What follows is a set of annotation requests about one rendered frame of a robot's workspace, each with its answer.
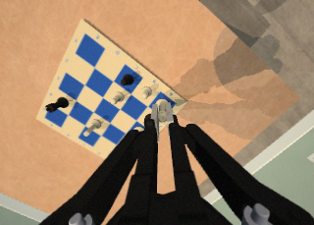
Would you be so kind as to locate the white pawn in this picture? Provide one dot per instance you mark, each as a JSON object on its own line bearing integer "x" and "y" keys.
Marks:
{"x": 145, "y": 92}
{"x": 118, "y": 97}

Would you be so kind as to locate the white knight chess piece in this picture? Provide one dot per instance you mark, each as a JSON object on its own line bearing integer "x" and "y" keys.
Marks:
{"x": 94, "y": 124}

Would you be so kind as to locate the blue and cream chessboard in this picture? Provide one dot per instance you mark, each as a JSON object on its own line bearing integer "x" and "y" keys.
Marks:
{"x": 89, "y": 75}

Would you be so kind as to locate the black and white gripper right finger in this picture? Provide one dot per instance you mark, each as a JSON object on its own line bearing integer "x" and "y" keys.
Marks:
{"x": 252, "y": 202}

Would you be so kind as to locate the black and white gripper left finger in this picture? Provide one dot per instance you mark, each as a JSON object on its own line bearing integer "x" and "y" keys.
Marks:
{"x": 93, "y": 201}

